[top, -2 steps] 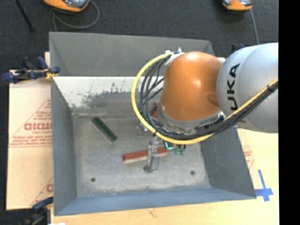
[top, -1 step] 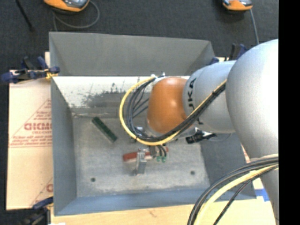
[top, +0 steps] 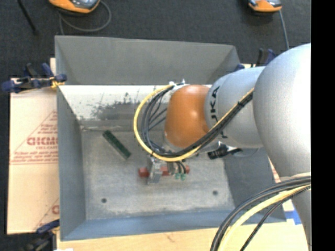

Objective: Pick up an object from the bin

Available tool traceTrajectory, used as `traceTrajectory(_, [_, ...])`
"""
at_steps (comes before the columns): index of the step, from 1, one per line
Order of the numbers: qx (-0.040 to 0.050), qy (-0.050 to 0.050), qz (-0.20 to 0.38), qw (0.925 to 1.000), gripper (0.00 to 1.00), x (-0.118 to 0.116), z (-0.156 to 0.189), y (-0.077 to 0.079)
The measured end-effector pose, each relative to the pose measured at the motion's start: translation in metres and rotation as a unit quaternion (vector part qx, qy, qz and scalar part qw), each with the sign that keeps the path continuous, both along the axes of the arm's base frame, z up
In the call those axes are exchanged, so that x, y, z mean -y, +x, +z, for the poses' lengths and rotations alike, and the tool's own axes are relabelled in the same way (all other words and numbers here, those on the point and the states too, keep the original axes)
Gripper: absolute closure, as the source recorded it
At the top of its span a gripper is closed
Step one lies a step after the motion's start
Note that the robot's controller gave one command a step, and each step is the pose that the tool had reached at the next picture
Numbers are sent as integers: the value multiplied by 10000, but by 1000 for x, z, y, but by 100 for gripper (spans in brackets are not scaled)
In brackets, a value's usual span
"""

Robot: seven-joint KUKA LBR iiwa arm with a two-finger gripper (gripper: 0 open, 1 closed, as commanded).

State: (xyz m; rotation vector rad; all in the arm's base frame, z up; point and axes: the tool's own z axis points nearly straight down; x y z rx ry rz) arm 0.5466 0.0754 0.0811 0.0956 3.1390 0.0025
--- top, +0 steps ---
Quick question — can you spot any red-brown flat block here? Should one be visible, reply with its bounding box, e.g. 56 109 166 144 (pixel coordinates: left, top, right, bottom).
138 165 191 178

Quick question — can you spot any dark green flat block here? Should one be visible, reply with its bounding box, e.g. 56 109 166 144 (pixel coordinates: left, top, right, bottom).
102 130 132 160

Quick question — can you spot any grey metal bin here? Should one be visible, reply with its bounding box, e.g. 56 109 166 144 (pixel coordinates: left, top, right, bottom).
54 35 286 242

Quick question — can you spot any brown cardboard board red print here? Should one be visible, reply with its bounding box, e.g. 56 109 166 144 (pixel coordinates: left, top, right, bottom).
6 57 61 235

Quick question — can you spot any black cylinder on white bracket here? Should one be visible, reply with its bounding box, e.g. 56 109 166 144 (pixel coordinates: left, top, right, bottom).
207 143 243 160

